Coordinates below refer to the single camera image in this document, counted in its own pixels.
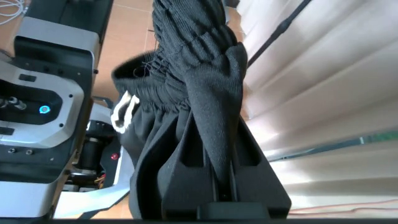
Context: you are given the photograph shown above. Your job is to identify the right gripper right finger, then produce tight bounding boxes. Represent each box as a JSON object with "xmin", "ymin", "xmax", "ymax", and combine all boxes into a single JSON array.
[{"xmin": 231, "ymin": 119, "xmax": 292, "ymax": 218}]

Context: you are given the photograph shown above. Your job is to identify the beige curtain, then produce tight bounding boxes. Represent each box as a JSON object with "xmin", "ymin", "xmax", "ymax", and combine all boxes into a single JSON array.
[{"xmin": 239, "ymin": 0, "xmax": 398, "ymax": 219}]

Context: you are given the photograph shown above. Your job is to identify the white cable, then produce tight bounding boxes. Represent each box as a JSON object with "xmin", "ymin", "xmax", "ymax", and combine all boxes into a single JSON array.
[{"xmin": 0, "ymin": 0, "xmax": 26, "ymax": 26}]

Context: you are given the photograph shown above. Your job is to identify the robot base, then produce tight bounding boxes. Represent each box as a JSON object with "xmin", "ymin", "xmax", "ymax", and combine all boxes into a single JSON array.
[{"xmin": 0, "ymin": 0, "xmax": 135, "ymax": 219}]

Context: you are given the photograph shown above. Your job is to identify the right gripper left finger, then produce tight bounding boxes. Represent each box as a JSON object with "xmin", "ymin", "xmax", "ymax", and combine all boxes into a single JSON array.
[{"xmin": 158, "ymin": 115, "xmax": 219, "ymax": 218}]

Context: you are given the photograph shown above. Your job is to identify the black shorts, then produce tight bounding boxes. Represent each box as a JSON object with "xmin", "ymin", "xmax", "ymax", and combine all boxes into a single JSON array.
[{"xmin": 111, "ymin": 0, "xmax": 249, "ymax": 220}]

